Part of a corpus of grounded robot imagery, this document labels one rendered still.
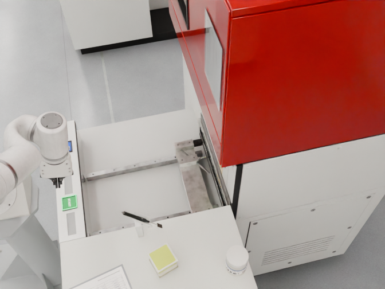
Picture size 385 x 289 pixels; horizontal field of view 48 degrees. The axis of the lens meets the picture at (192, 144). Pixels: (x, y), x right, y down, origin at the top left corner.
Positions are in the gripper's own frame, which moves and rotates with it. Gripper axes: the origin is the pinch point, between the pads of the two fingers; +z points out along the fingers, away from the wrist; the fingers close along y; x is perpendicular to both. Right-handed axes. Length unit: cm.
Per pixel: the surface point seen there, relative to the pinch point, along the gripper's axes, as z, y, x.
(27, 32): 119, 20, -232
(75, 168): 14.5, -6.6, -15.1
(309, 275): 87, -128, 20
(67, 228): 15.4, -2.0, 10.1
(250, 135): -38, -55, 15
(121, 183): 24.9, -25.0, -12.5
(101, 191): 26.7, -16.6, -11.0
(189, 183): 13, -50, -2
